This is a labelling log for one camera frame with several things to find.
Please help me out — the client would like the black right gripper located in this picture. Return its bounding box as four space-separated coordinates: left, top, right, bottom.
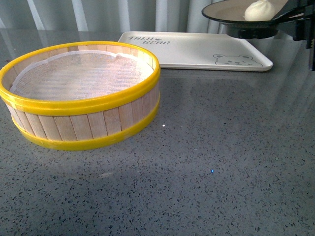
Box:
273 0 315 71

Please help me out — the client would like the white steamed bun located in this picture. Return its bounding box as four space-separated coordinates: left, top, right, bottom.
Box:
244 0 276 21

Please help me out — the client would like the beige plate with black rim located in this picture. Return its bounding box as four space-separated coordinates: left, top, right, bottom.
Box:
202 0 287 39

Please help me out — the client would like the cream rectangular tray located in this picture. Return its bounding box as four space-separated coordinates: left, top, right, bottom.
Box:
119 31 273 72

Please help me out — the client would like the grey pleated curtain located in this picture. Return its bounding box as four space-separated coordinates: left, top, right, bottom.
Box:
0 0 225 34

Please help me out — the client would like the white steamer liner cloth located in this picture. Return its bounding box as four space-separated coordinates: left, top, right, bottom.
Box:
10 50 154 101

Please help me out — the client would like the bamboo steamer with yellow rims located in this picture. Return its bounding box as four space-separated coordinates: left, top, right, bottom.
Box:
0 41 160 150

